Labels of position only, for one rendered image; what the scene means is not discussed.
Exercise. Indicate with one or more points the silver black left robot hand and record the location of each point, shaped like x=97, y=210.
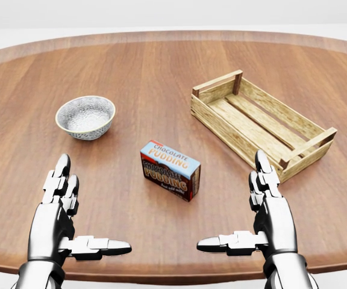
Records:
x=48, y=228

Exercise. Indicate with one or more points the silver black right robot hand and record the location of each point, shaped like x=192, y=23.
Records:
x=277, y=222

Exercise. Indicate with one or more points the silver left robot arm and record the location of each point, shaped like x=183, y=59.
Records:
x=39, y=275

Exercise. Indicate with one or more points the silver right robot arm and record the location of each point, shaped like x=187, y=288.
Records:
x=291, y=272

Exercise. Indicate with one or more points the wooden slat tray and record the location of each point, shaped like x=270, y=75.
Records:
x=262, y=126

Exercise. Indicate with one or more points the chocolate pudding box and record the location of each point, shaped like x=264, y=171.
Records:
x=170, y=171

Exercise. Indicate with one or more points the grey patterned bowl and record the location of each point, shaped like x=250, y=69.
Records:
x=85, y=118

